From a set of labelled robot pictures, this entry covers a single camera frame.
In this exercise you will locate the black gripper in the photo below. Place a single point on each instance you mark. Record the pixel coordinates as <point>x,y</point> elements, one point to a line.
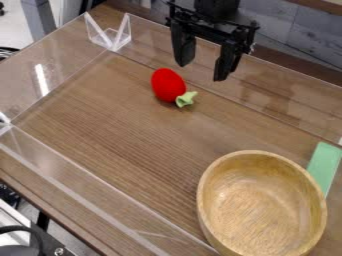
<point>215,21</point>

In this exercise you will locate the red plush strawberry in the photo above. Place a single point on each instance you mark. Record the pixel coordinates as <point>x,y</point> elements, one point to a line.
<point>169,89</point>

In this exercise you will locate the wooden bowl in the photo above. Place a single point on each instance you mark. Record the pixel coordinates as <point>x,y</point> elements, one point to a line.
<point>260,206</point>

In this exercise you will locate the clear acrylic corner bracket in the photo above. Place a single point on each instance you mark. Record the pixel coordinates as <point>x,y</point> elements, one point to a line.
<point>109,38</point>

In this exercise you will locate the clear acrylic enclosure wall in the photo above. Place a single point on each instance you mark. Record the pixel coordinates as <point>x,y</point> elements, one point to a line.
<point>108,160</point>

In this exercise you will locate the black metal bracket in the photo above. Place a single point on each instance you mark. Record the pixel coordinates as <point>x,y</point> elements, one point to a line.
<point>53,247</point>

